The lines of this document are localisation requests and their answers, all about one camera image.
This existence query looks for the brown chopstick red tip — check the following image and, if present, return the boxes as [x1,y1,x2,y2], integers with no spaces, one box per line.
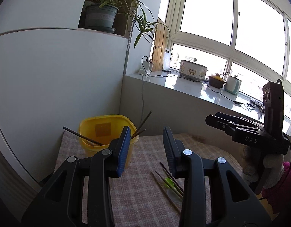
[150,172,181,215]

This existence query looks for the dark black chopstick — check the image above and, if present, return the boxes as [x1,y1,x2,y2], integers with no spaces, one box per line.
[159,161,184,195]

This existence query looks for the dark brown chopstick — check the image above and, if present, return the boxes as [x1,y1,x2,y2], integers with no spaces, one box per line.
[134,110,153,134]

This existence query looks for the thin brown chopstick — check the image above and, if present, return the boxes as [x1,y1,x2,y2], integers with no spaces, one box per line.
[131,128,146,139]

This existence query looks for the brown chopstick red end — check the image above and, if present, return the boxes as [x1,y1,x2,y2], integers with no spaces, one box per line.
[155,171,183,199]

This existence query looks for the right pink sleeve forearm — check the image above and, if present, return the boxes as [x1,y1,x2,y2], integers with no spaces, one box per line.
[261,162,291,213]

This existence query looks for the right gloved hand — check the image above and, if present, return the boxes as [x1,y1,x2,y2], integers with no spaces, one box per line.
[239,145,285,189]

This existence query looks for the white green kettle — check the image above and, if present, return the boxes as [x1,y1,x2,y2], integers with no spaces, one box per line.
[224,75,241,95]

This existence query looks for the brown clay pot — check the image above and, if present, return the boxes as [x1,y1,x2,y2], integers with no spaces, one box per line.
[209,73,225,89]

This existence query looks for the white electric cooker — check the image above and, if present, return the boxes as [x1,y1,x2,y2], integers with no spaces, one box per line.
[178,60,208,81]

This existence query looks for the green plastic spoon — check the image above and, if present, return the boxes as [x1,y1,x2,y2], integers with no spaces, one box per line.
[164,177,183,199]

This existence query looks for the pink checkered cloth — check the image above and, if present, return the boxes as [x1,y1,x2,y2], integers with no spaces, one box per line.
[54,131,242,226]

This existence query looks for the yellow plastic container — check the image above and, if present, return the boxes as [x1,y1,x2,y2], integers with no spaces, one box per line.
[78,115,137,157]

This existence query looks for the white power strip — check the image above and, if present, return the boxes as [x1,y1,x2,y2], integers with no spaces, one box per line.
[138,61,153,76]

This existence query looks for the potted spider plant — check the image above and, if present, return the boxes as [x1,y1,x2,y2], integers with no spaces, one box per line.
[83,0,169,47]

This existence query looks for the right black camera box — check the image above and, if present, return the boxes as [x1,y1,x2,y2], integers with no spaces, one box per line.
[262,79,284,137]

